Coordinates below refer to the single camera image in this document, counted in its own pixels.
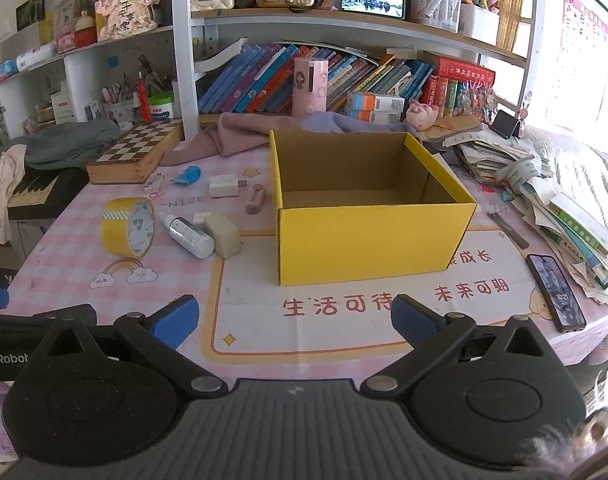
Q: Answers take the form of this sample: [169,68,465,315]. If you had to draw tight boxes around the pink cloth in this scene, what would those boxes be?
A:
[161,113,303,167]

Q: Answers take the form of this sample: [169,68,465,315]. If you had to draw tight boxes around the wooden chess board box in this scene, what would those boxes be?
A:
[87,119,183,185]

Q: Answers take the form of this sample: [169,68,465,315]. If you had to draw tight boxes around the pink pig toy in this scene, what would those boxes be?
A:
[405,100,439,131]

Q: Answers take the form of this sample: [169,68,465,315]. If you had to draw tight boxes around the pink cylindrical device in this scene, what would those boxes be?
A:
[292,58,329,118]

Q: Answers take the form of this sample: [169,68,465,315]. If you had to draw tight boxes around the white shelf unit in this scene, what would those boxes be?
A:
[0,0,531,138]

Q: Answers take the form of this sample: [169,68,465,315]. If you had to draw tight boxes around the blue wrapper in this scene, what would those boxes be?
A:
[171,166,202,186]

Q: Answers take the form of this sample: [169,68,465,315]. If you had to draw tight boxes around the yellow cardboard box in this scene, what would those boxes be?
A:
[269,130,476,286]

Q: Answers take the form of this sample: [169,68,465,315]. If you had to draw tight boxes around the beige eraser block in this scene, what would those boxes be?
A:
[204,214,242,259]

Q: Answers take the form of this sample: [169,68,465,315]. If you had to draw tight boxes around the green lid white jar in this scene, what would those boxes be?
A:
[148,91,176,122]

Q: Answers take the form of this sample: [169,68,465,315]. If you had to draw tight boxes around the grey folded clothing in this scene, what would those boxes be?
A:
[0,117,122,171]

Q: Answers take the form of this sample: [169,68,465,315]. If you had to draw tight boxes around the black phone stand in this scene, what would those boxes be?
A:
[490,110,521,139]

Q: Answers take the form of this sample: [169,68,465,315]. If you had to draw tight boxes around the pink stapler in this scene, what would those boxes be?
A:
[245,184,266,214]

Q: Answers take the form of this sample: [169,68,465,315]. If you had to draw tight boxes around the white crumpled shirt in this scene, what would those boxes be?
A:
[0,144,27,244]

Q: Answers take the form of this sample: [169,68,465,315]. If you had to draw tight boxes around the black smartphone on table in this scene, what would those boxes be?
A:
[525,254,586,334]

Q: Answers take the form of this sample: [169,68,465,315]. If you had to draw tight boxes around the row of leaning books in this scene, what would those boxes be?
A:
[195,42,435,115]

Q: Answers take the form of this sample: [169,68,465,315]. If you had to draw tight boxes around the white pen holder box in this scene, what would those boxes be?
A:
[458,3,499,46]

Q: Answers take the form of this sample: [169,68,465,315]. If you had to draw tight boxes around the yellow tape roll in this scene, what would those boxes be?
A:
[101,197,155,259]

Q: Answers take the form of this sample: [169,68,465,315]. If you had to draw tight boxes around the clear plastic clip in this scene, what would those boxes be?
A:
[143,171,165,200]

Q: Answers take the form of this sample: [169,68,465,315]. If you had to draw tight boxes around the black keyboard piano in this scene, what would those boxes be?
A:
[8,168,89,221]

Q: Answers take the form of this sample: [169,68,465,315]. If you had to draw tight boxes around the pink lucky cat figurine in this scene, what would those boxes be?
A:
[95,0,161,41]

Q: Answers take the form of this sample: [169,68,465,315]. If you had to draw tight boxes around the pink checkered tablecloth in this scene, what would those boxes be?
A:
[8,132,608,382]

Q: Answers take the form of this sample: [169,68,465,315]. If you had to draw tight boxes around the grey metal ruler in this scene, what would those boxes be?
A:
[487,212,530,250]

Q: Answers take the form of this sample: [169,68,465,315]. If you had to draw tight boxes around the orange white medicine boxes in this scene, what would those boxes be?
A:
[344,91,406,125]

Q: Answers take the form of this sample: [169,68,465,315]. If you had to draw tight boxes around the white spray bottle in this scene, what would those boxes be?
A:
[157,211,215,260]

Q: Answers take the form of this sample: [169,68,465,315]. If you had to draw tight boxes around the phone playing video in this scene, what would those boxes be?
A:
[341,0,406,20]

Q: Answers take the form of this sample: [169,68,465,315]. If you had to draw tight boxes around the red dictionary books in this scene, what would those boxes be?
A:
[419,52,496,118]

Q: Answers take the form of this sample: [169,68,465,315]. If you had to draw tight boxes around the purple cloth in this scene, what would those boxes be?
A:
[301,112,419,136]

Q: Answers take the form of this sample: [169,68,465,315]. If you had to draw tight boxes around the red bottle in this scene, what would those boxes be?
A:
[136,73,152,124]

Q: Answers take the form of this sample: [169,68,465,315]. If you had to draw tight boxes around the white power adapter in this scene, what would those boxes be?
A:
[208,174,247,198]

